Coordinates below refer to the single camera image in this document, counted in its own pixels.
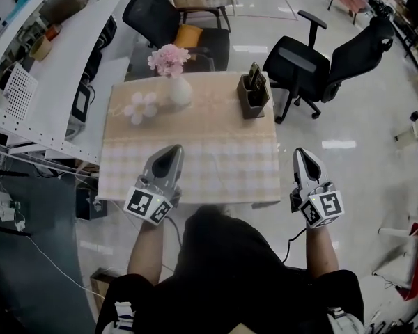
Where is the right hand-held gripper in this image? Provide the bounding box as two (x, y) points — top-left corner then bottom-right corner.
(289, 148), (346, 230)

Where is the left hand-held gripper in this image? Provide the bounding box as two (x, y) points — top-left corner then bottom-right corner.
(123, 144), (185, 227)

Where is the dark organiser box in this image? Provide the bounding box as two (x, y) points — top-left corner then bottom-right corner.
(236, 68), (273, 120)

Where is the black remote control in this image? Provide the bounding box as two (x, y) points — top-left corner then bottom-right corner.
(247, 62), (263, 92)

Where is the person's left forearm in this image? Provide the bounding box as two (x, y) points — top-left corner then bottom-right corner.
(127, 217), (165, 287)

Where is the person's right forearm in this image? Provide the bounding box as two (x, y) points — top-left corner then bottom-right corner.
(304, 225), (339, 280)

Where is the black floor box white label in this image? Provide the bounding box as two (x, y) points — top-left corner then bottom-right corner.
(75, 182), (109, 221)

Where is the flower-shaped coaster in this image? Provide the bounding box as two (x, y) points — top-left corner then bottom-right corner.
(123, 91), (158, 125)

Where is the white device with dark screen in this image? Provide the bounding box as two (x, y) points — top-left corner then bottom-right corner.
(65, 81), (93, 142)

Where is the black office chair with headrest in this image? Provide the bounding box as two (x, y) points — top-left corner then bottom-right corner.
(263, 9), (395, 125)

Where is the pink flower bouquet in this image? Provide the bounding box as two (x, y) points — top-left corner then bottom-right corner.
(147, 43), (192, 79)

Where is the person's black shirt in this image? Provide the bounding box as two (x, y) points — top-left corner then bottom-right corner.
(94, 205), (366, 334)

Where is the white metal shelving rack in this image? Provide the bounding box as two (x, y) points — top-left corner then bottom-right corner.
(0, 0), (104, 168)

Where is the wooden crate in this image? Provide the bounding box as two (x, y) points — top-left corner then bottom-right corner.
(89, 267), (121, 312)

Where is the orange cushion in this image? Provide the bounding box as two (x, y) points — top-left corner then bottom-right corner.
(173, 23), (203, 48)

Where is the black bag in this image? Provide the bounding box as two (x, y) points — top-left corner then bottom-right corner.
(83, 15), (118, 83)

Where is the black mesh armchair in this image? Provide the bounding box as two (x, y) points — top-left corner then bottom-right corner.
(121, 0), (231, 74)

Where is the white power adapter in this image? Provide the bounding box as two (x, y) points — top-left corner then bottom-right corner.
(0, 189), (26, 232)

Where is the white long desk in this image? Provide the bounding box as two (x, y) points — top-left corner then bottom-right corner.
(27, 0), (137, 145)

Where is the white perforated basket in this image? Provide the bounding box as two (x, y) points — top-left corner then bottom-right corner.
(3, 63), (39, 120)

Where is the beige bowl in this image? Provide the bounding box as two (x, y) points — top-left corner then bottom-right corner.
(29, 35), (53, 61)

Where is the orange jar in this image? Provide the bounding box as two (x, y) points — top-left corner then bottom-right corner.
(44, 24), (63, 42)

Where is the large steel pot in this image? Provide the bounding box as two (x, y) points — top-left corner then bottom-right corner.
(38, 0), (91, 24)

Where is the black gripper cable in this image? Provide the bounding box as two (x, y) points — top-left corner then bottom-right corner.
(281, 227), (308, 264)
(163, 216), (185, 252)

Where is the white table frame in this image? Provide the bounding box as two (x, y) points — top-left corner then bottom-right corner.
(378, 226), (418, 288)

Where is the white floor cable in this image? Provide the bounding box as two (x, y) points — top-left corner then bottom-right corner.
(20, 226), (107, 301)

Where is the white shoulder strap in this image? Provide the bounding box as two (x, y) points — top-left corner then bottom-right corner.
(325, 306), (365, 334)
(102, 301), (137, 334)

